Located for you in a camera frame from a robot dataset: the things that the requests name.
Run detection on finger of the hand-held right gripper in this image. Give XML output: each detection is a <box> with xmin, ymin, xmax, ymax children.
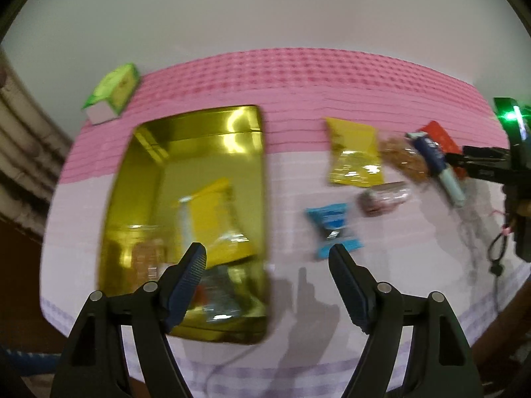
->
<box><xmin>446</xmin><ymin>153</ymin><xmax>515</xmax><ymax>183</ymax></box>
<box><xmin>462</xmin><ymin>145</ymin><xmax>513</xmax><ymax>162</ymax></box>

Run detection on blue cookie packet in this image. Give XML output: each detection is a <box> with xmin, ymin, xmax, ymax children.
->
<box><xmin>306</xmin><ymin>203</ymin><xmax>362</xmax><ymax>261</ymax></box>

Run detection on clear peanut packet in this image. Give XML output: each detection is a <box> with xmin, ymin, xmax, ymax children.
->
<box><xmin>379</xmin><ymin>135</ymin><xmax>430</xmax><ymax>183</ymax></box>

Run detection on beige folded curtain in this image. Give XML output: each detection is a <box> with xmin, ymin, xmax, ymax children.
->
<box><xmin>0</xmin><ymin>50</ymin><xmax>73</xmax><ymax>233</ymax></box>

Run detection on red snack packet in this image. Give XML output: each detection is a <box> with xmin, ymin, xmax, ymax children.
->
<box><xmin>416</xmin><ymin>120</ymin><xmax>467</xmax><ymax>179</ymax></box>

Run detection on pink and white candy packet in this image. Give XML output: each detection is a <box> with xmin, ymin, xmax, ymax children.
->
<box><xmin>357</xmin><ymin>181</ymin><xmax>411</xmax><ymax>217</ymax></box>

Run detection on dark green red-label packet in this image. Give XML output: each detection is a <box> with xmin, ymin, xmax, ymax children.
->
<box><xmin>195</xmin><ymin>265</ymin><xmax>250</xmax><ymax>324</ymax></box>

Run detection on navy and pale blue packet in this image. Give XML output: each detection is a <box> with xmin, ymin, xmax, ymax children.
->
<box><xmin>404</xmin><ymin>131</ymin><xmax>466</xmax><ymax>208</ymax></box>

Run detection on clear orange cracker packet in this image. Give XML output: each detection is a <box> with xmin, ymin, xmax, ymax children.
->
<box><xmin>124</xmin><ymin>224</ymin><xmax>175</xmax><ymax>287</ymax></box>

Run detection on yellow and silver snack packet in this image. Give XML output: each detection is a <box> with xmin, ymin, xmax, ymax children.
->
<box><xmin>176</xmin><ymin>177</ymin><xmax>256</xmax><ymax>270</ymax></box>

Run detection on yellow leaf-print snack packet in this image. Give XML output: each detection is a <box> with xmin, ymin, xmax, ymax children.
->
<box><xmin>324</xmin><ymin>117</ymin><xmax>384</xmax><ymax>187</ymax></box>

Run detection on red and gold tin box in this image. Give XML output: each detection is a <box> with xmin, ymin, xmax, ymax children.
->
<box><xmin>97</xmin><ymin>105</ymin><xmax>272</xmax><ymax>346</ymax></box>

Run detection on pink ribbon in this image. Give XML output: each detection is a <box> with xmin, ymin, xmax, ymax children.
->
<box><xmin>492</xmin><ymin>211</ymin><xmax>517</xmax><ymax>235</ymax></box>

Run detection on pink checked tablecloth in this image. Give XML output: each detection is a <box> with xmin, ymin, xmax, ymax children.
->
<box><xmin>39</xmin><ymin>47</ymin><xmax>531</xmax><ymax>398</ymax></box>

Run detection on black lanyard cord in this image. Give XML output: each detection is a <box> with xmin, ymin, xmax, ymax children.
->
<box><xmin>487</xmin><ymin>228</ymin><xmax>517</xmax><ymax>276</ymax></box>

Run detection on green tissue box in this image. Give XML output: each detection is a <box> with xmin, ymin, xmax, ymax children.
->
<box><xmin>81</xmin><ymin>63</ymin><xmax>142</xmax><ymax>126</ymax></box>

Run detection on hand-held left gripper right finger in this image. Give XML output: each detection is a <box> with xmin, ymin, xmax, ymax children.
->
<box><xmin>328</xmin><ymin>244</ymin><xmax>484</xmax><ymax>398</ymax></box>

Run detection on blue fabric strip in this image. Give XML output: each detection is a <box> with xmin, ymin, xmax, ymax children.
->
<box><xmin>0</xmin><ymin>346</ymin><xmax>63</xmax><ymax>378</ymax></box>

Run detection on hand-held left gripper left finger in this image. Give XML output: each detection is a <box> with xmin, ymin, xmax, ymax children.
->
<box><xmin>50</xmin><ymin>241</ymin><xmax>208</xmax><ymax>398</ymax></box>

